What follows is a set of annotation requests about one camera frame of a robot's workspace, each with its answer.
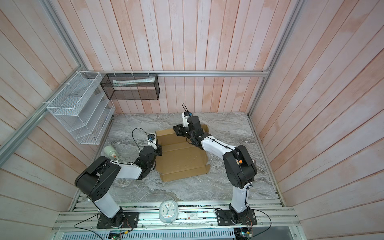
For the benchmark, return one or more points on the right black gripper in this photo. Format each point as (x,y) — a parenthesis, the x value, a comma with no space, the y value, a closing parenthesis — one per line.
(180,131)

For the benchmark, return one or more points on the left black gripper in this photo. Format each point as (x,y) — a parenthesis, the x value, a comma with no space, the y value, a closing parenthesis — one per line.
(159,149)

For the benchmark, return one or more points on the brown cardboard box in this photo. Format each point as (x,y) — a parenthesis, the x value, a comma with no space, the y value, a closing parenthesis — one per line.
(179,159)

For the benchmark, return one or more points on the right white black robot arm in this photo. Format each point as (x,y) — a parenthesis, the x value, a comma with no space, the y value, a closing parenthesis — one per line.
(239,166)

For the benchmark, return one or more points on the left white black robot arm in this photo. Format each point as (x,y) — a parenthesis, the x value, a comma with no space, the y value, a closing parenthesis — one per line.
(98,178)

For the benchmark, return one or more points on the pale blue alarm clock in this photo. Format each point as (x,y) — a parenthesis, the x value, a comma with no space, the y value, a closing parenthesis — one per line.
(168,211)

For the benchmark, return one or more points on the small white label card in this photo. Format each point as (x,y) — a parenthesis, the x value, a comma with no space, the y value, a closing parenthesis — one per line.
(192,216)

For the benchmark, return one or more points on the white paper in basket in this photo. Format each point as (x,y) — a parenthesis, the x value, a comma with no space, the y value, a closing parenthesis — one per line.
(147,82)

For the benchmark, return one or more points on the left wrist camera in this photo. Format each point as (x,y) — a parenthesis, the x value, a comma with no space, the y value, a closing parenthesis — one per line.
(152,141)

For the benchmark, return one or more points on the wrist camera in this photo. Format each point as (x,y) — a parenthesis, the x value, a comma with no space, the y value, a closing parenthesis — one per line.
(152,141)
(185,116)

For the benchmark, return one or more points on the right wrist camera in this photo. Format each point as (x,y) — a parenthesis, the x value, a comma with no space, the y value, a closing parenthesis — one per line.
(185,116)

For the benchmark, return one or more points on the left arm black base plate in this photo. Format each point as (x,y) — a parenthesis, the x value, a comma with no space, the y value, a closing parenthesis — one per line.
(120,220)

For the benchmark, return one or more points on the black mesh wall basket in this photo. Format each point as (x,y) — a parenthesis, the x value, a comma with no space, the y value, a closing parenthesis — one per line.
(130,93)

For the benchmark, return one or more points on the white wire mesh shelf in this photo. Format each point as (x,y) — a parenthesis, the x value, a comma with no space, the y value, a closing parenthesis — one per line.
(83,110)

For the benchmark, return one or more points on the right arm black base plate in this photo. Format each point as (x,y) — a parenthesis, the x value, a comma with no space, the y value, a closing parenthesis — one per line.
(231,217)

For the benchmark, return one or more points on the aluminium front rail frame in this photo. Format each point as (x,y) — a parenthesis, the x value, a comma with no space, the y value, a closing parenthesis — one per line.
(269,213)

